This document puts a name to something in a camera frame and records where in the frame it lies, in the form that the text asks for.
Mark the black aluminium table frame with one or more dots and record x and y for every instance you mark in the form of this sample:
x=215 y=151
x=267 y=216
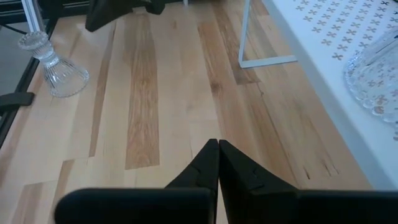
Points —
x=23 y=85

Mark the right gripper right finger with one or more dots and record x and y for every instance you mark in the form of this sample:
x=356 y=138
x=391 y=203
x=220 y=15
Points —
x=248 y=193

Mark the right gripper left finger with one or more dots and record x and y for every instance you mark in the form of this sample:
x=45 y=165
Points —
x=203 y=174

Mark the white perforated metal shelf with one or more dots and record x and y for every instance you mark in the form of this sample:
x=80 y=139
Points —
x=317 y=71

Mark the small black bracket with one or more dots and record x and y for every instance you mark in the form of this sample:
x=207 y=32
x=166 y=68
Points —
x=15 y=101

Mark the white metal post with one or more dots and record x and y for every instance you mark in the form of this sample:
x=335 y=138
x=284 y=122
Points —
x=32 y=15

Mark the clear glass candle holder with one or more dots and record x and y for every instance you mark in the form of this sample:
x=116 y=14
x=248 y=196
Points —
x=373 y=81
x=63 y=79

